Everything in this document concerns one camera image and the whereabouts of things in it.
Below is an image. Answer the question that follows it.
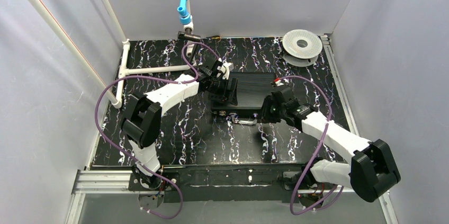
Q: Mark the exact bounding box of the black poker chip case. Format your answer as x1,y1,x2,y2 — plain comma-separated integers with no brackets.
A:
211,72,276,126

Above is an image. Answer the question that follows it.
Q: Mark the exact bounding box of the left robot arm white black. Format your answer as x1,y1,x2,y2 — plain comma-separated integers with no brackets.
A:
121,59,238,189

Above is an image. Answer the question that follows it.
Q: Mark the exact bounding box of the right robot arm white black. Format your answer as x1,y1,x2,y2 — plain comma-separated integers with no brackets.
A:
260,84,401,202

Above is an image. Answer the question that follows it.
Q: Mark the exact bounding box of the grey filament spool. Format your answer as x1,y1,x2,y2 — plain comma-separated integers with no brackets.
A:
282,30,323,67

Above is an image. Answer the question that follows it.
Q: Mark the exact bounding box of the metal pole with clamp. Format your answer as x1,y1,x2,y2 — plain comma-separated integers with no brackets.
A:
177,0,202,58

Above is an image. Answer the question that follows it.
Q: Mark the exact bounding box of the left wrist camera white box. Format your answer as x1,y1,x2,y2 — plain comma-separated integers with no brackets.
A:
220,62,234,80

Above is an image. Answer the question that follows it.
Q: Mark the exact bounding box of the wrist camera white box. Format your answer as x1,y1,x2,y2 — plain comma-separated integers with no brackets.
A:
273,78,289,89
220,62,234,80

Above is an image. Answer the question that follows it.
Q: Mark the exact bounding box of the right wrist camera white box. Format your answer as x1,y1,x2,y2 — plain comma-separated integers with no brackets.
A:
273,78,289,89

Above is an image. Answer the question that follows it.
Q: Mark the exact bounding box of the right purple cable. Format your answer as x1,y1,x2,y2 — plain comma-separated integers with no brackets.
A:
275,75,346,216

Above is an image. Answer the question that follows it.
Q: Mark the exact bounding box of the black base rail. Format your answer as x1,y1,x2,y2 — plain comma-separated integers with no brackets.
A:
129,163,305,203

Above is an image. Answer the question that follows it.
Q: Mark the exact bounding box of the white PVC pipe frame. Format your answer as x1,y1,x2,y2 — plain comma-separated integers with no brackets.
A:
3,0,202,110

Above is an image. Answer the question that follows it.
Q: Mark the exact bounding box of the aluminium rail frame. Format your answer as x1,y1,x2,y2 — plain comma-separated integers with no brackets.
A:
65,34,399,224

